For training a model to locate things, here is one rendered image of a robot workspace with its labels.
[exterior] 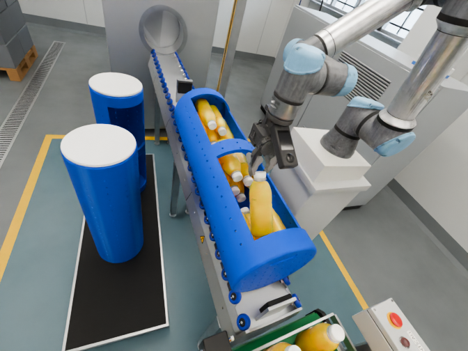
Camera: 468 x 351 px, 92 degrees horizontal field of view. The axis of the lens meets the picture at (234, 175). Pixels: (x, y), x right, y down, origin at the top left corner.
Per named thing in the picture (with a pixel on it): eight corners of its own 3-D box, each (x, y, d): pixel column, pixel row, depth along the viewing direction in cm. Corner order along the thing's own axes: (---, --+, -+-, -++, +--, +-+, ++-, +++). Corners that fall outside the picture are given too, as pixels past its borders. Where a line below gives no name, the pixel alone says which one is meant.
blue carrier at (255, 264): (224, 130, 136) (228, 84, 115) (300, 272, 83) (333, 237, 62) (176, 137, 127) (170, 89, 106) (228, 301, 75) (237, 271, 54)
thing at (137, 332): (154, 164, 235) (154, 153, 225) (168, 331, 141) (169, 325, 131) (96, 165, 216) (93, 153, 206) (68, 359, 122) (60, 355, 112)
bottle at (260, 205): (259, 228, 77) (257, 174, 74) (277, 232, 72) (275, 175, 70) (246, 235, 72) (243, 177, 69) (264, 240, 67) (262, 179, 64)
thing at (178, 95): (189, 101, 159) (191, 79, 148) (191, 104, 156) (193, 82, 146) (175, 100, 155) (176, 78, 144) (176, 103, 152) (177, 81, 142)
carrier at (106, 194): (149, 252, 157) (136, 220, 171) (145, 160, 97) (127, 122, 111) (102, 271, 142) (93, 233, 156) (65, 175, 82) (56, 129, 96)
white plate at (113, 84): (76, 83, 122) (76, 85, 122) (124, 100, 121) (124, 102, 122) (110, 67, 142) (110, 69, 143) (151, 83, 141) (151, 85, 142)
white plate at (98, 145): (144, 157, 96) (144, 159, 97) (126, 120, 110) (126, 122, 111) (65, 172, 81) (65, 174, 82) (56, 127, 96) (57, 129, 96)
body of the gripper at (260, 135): (268, 138, 70) (283, 103, 62) (281, 157, 65) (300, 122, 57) (246, 138, 67) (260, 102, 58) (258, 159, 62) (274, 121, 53)
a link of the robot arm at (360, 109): (349, 121, 101) (369, 92, 92) (370, 140, 92) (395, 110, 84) (329, 120, 95) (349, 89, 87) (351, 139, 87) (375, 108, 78)
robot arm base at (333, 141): (342, 141, 108) (355, 122, 102) (357, 161, 97) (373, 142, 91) (315, 135, 104) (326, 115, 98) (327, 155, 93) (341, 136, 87)
